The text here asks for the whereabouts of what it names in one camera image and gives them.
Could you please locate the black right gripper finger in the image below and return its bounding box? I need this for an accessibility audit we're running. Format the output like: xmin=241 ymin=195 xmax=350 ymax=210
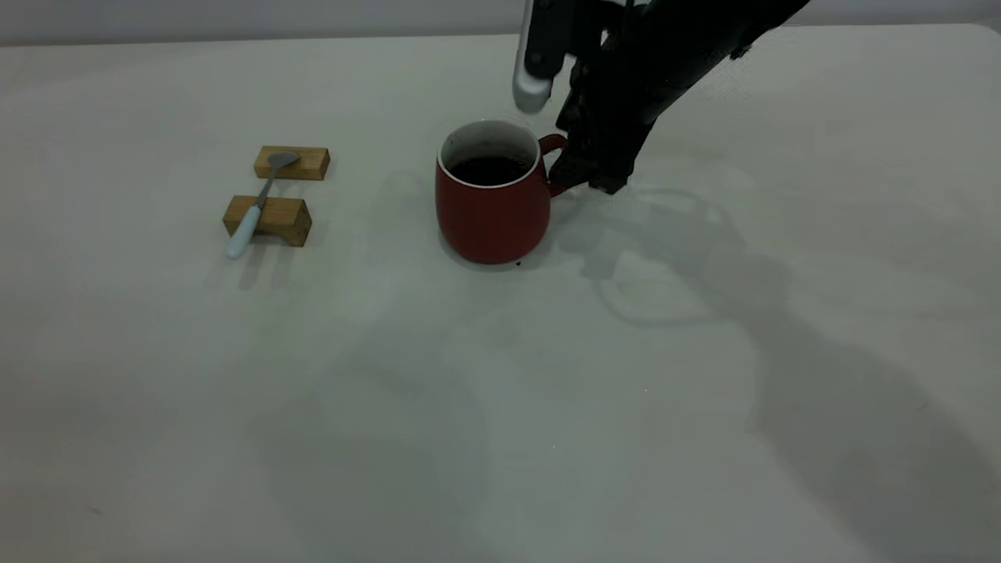
xmin=588 ymin=150 xmax=638 ymax=195
xmin=547 ymin=145 xmax=595 ymax=196

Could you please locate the metal spoon pale blue handle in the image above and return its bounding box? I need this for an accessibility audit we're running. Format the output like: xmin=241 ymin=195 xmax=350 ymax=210
xmin=226 ymin=151 xmax=301 ymax=260

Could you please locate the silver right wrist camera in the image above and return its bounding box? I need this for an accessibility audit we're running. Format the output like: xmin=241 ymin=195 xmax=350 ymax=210
xmin=512 ymin=0 xmax=568 ymax=115

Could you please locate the red ceramic cup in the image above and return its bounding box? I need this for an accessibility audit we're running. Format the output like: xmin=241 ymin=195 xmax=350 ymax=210
xmin=435 ymin=119 xmax=570 ymax=265

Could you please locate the small wooden block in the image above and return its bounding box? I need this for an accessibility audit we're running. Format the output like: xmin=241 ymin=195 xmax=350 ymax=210
xmin=253 ymin=145 xmax=331 ymax=181
xmin=223 ymin=195 xmax=312 ymax=248

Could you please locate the dark coffee liquid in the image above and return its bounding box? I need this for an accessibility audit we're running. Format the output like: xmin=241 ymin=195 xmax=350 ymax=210
xmin=450 ymin=156 xmax=533 ymax=187

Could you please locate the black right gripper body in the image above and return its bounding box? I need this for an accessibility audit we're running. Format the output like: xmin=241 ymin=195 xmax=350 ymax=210
xmin=557 ymin=0 xmax=752 ymax=153

